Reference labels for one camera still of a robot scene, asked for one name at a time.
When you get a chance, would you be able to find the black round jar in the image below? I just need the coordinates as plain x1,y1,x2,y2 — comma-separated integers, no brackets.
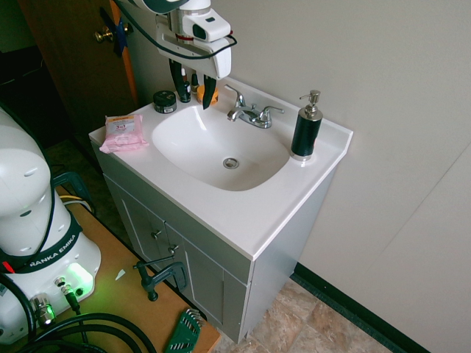
152,90,178,114

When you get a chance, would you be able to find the brass door knob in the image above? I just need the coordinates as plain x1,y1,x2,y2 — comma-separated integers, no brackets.
94,25,113,45

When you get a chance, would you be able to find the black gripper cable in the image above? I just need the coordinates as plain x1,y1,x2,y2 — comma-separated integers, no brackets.
112,0,238,60

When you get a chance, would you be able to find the brown wooden door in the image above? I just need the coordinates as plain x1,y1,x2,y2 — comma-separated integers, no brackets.
16,0,140,148

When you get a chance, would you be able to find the silver round cable connector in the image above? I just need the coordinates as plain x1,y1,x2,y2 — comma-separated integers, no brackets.
29,292,57,329

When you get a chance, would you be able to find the thick black power cable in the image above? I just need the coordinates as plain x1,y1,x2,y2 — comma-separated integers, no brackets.
0,311,158,353

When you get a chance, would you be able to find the green hex key set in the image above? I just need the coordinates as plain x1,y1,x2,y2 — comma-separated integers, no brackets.
163,308,204,353

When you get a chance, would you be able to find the orange round container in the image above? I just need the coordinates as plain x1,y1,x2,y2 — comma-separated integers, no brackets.
195,85,221,104

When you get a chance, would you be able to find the grey vanity cabinet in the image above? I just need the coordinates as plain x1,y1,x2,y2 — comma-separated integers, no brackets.
92,141,336,344

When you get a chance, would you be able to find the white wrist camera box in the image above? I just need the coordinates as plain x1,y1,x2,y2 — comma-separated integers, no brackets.
183,10,232,42

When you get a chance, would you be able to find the black chrome soap dispenser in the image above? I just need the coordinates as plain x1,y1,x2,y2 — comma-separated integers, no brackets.
290,89,324,163

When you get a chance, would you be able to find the white sink countertop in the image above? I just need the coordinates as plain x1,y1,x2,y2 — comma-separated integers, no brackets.
88,77,355,263

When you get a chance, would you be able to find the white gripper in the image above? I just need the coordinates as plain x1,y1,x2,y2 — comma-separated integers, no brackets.
154,22,233,111

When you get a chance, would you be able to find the chrome two-handle faucet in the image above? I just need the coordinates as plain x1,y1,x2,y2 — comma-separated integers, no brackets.
224,84,286,130

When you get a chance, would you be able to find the black baseboard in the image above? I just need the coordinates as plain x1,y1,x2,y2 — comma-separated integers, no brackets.
290,263,432,353

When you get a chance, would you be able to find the blue tape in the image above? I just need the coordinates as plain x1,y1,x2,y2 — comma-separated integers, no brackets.
99,6,134,57

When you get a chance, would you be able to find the pink wipes pack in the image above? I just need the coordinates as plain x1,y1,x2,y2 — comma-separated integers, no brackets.
99,114,150,155

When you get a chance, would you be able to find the dark green C-clamp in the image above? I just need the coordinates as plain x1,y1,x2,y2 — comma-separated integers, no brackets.
132,255,189,302

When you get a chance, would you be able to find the thin black connector cable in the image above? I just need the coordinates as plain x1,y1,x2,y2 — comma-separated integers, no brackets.
54,277,90,343

